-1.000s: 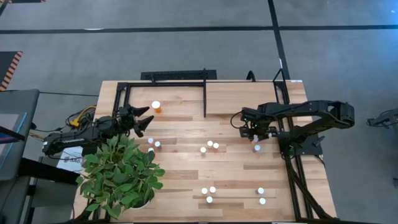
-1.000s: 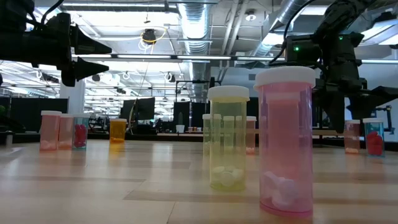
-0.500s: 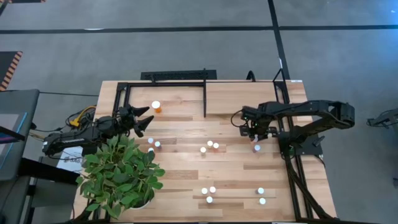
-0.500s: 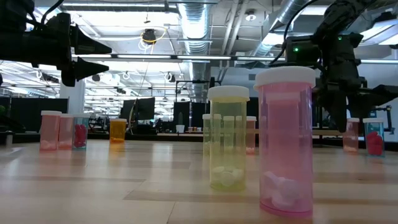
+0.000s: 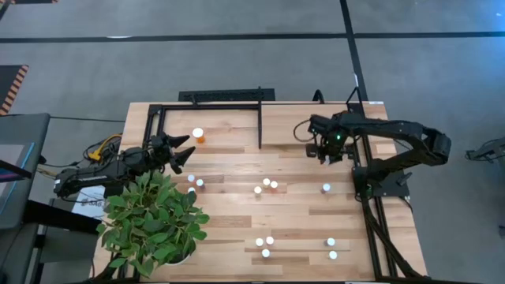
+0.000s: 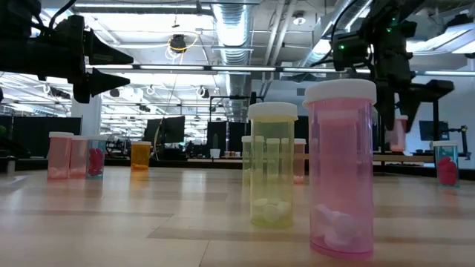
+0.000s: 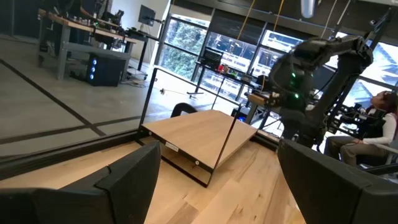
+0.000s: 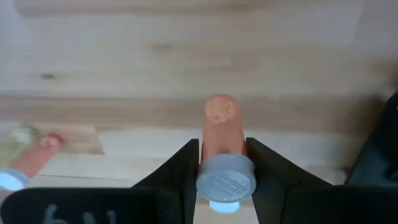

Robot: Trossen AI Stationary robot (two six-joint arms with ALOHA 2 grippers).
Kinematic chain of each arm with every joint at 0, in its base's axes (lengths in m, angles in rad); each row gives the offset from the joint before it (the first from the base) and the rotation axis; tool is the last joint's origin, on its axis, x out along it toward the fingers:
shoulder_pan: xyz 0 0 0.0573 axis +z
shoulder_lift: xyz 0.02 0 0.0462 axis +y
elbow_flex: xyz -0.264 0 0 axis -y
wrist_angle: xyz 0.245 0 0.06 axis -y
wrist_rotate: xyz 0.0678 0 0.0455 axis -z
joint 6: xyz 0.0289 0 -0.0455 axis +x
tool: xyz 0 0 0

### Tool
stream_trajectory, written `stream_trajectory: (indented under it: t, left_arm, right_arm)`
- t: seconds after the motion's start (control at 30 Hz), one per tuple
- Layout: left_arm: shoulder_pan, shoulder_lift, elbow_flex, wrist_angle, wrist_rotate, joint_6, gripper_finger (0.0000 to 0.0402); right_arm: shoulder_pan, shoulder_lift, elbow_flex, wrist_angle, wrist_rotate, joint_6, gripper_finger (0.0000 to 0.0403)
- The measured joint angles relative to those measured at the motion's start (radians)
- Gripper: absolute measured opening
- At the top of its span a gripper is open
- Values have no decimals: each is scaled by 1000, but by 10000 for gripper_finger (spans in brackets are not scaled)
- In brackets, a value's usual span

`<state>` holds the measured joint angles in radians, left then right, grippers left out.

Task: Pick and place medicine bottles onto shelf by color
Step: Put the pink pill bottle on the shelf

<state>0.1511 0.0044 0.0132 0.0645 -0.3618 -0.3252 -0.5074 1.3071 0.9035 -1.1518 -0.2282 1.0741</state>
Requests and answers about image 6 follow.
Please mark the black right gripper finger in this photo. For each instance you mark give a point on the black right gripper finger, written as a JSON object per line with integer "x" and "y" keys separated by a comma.
{"x": 386, "y": 104}
{"x": 415, "y": 96}

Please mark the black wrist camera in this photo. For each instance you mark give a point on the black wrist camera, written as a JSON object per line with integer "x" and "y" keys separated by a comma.
{"x": 59, "y": 29}
{"x": 350, "y": 52}

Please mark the long ceiling light bar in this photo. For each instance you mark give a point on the long ceiling light bar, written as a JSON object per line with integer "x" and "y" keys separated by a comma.
{"x": 170, "y": 68}

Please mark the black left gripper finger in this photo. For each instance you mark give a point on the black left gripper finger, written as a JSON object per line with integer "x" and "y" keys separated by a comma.
{"x": 105, "y": 53}
{"x": 102, "y": 82}

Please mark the black aluminium rig frame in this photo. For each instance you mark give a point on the black aluminium rig frame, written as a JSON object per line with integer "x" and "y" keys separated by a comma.
{"x": 436, "y": 130}

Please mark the black computer monitor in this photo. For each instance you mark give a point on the black computer monitor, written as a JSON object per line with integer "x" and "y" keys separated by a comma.
{"x": 174, "y": 130}
{"x": 154, "y": 130}

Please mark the white bucket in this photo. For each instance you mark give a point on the white bucket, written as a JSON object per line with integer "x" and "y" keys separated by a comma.
{"x": 215, "y": 153}

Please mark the teal pill bottle red pills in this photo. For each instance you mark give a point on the teal pill bottle red pills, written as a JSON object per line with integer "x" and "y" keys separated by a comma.
{"x": 447, "y": 167}
{"x": 96, "y": 161}

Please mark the silver round ventilation duct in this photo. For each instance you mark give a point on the silver round ventilation duct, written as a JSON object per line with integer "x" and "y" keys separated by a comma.
{"x": 232, "y": 29}
{"x": 319, "y": 37}

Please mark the tube with yellow tablets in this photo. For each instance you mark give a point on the tube with yellow tablets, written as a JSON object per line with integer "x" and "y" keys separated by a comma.
{"x": 285, "y": 155}

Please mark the black partition panel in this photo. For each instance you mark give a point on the black partition panel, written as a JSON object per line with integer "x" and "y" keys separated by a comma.
{"x": 44, "y": 137}
{"x": 226, "y": 137}

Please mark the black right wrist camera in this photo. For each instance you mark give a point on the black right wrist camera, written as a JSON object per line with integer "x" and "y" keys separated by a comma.
{"x": 350, "y": 52}

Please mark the pink pill bottle white cap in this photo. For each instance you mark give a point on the pink pill bottle white cap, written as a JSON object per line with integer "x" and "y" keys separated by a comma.
{"x": 299, "y": 163}
{"x": 59, "y": 155}
{"x": 399, "y": 137}
{"x": 79, "y": 157}
{"x": 341, "y": 167}

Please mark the dark monitor on arm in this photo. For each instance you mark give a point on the dark monitor on arm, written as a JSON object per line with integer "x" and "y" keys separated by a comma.
{"x": 432, "y": 130}

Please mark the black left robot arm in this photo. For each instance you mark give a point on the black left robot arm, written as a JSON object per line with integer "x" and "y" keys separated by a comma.
{"x": 18, "y": 15}

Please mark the white building pillar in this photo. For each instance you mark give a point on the white building pillar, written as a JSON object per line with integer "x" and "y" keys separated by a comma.
{"x": 87, "y": 115}

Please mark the orange pill bottle white cap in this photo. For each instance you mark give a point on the orange pill bottle white cap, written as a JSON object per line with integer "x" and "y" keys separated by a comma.
{"x": 141, "y": 155}

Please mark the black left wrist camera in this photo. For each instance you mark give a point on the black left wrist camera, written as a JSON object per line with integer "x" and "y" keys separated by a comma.
{"x": 59, "y": 29}

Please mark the black ceiling-mounted camera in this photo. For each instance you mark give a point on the black ceiling-mounted camera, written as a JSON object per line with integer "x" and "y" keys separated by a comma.
{"x": 178, "y": 42}

